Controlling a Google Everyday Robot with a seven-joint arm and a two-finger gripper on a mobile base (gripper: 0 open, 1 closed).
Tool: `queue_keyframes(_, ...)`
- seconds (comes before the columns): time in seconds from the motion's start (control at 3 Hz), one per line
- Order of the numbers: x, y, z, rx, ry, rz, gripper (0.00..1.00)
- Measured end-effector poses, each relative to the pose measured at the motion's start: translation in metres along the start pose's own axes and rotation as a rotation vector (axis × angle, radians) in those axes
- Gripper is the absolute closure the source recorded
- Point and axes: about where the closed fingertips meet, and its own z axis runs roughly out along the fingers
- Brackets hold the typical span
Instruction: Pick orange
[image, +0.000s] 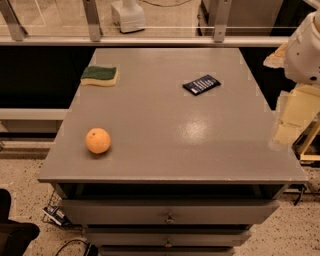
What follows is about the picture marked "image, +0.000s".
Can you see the grey drawer cabinet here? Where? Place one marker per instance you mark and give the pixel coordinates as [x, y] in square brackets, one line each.
[168, 144]

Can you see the dark blue snack packet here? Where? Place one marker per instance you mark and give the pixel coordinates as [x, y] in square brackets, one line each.
[201, 85]

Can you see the green and yellow sponge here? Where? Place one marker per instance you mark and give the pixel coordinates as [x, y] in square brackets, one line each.
[99, 76]

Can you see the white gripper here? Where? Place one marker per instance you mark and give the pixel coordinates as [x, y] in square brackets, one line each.
[304, 58]

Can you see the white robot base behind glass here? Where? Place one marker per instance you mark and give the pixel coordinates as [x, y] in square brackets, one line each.
[128, 16]

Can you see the black object on floor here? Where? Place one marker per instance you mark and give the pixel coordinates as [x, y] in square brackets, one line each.
[15, 237]

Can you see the top grey drawer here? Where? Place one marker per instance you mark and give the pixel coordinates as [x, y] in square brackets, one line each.
[170, 212]

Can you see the grey drawer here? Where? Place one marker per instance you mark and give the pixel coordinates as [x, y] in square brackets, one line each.
[170, 212]
[167, 237]

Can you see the middle grey drawer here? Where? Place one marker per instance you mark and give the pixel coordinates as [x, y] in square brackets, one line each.
[167, 237]

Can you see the orange fruit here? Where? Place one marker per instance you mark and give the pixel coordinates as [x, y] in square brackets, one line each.
[98, 140]

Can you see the yellow wooden frame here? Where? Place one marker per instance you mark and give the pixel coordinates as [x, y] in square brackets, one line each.
[307, 146]

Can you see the small device on floor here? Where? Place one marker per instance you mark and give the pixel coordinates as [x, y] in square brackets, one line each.
[55, 214]

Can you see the metal railing with glass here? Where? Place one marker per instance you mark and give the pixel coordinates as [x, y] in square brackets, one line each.
[212, 23]

